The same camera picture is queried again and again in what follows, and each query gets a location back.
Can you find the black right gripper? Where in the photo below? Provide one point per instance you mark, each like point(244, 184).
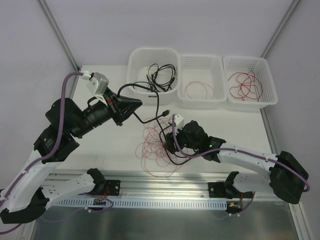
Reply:
point(169, 144)

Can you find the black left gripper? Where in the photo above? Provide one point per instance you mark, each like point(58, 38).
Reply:
point(115, 108)

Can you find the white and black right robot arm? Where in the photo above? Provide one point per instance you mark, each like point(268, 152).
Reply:
point(278, 174)

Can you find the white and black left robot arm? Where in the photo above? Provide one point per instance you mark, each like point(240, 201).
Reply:
point(25, 200)

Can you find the white solid plastic tub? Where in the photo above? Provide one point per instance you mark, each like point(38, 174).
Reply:
point(159, 70)

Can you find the white perforated middle basket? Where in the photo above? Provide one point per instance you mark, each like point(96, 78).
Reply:
point(203, 84)

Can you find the white perforated basket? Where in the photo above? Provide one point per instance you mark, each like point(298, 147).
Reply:
point(203, 84)
point(249, 83)

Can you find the white perforated right basket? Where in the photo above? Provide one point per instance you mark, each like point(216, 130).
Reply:
point(249, 83)

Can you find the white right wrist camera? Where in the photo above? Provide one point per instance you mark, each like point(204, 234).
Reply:
point(177, 121)

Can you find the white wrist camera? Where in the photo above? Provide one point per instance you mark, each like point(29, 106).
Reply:
point(177, 121)
point(97, 84)

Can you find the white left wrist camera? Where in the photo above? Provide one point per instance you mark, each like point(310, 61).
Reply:
point(97, 84)

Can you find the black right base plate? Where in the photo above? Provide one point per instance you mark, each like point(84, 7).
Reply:
point(217, 190)

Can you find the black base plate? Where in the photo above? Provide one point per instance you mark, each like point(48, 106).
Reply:
point(106, 188)
point(217, 190)

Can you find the aluminium mounting rail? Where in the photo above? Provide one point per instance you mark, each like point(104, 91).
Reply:
point(142, 185)

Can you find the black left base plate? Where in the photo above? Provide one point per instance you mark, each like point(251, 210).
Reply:
point(106, 188)

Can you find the white slotted cable duct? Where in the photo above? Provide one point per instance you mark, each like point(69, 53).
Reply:
point(124, 203)

